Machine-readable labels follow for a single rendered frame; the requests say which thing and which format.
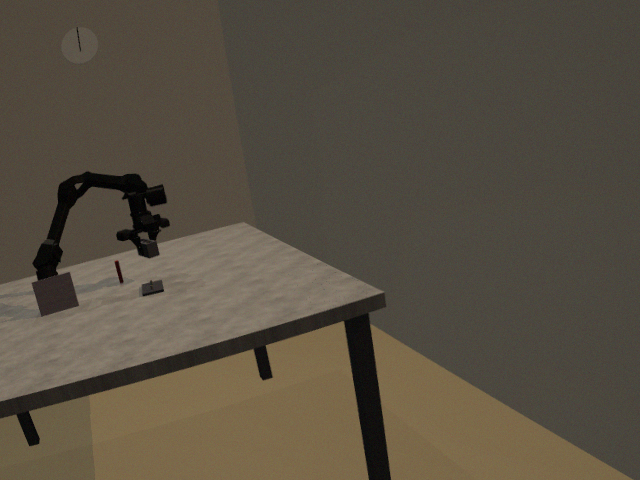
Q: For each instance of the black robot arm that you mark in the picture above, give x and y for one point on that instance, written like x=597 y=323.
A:
x=135 y=190

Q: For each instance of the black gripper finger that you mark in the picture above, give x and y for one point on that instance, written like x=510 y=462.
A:
x=137 y=243
x=153 y=234

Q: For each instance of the red peg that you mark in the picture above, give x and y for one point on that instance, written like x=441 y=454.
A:
x=118 y=271

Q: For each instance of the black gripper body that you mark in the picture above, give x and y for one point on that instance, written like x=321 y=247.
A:
x=130 y=234

